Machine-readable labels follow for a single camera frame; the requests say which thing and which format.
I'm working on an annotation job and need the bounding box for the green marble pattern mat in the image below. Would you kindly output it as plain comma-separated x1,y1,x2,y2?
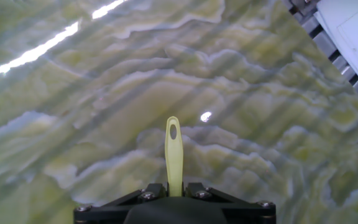
0,0,358,224

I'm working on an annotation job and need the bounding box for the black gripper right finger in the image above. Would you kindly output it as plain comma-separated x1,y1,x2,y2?
183,182,277,224

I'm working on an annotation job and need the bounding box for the printed table paper sheet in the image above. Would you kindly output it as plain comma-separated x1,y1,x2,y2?
314,0,358,101

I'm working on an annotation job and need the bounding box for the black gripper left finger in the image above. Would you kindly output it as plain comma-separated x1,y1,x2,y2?
73,182,169,224

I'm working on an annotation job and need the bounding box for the yellow sponge brush green handle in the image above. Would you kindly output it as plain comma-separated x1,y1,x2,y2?
165,116,185,197

